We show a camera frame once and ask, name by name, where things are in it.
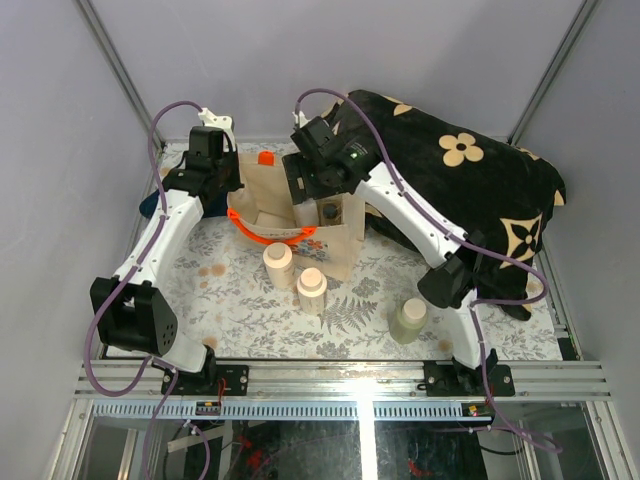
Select beige canvas tote bag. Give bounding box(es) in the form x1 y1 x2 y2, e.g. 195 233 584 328
227 151 365 281

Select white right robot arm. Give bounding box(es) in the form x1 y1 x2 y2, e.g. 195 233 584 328
283 113 492 395

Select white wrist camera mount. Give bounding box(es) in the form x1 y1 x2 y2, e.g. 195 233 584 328
198 108 235 141
292 110 310 130

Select floral patterned table mat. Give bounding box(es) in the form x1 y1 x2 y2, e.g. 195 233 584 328
107 141 564 360

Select dark blue cloth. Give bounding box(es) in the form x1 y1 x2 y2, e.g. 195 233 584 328
138 190 162 220

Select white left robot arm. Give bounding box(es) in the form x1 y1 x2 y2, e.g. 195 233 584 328
90 125 242 395

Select clear square bottle black cap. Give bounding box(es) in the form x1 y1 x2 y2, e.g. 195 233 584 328
320 202 342 226

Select green cylindrical bottle beige cap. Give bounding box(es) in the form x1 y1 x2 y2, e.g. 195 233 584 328
389 297 427 344

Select white square bottle black cap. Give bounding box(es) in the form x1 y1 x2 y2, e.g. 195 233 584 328
293 199 319 228

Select aluminium front rail frame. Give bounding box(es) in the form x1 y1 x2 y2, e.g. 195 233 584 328
47 358 639 479

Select short beige cylindrical bottle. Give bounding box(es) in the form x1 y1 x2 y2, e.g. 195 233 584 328
297 267 328 315

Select black floral plush blanket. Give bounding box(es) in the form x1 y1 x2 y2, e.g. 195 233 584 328
320 90 567 321

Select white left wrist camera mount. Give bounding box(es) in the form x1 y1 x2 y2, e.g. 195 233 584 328
198 108 235 141

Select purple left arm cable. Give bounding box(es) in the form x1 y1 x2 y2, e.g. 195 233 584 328
84 100 211 480

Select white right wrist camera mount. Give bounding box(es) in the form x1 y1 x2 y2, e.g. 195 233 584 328
292 110 310 130

